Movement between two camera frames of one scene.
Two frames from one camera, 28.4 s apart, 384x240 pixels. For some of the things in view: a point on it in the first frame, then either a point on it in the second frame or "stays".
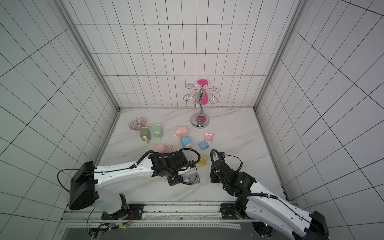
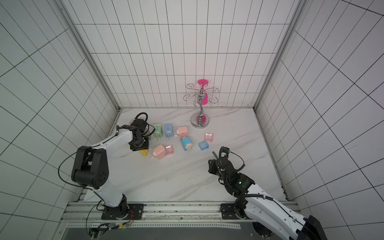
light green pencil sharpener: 158,131 stays
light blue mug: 185,141 stays
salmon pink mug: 181,131 stays
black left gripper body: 172,178 → 139,143
